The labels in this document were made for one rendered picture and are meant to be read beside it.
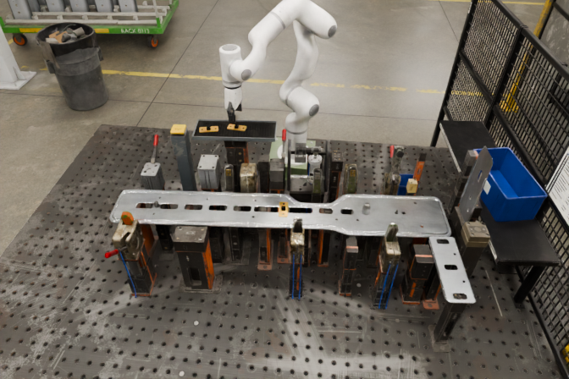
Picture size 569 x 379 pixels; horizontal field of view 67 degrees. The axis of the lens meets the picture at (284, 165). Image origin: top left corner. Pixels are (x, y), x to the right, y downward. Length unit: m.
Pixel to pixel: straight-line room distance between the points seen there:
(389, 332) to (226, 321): 0.65
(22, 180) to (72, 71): 1.08
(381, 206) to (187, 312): 0.91
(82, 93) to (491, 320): 3.79
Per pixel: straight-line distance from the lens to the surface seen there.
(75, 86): 4.46
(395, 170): 1.87
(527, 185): 1.98
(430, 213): 1.87
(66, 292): 2.11
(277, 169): 1.85
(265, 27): 1.80
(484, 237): 1.78
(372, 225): 1.76
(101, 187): 2.52
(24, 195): 3.81
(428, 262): 1.72
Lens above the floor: 2.29
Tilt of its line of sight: 40 degrees down
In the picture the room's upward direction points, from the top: straight up
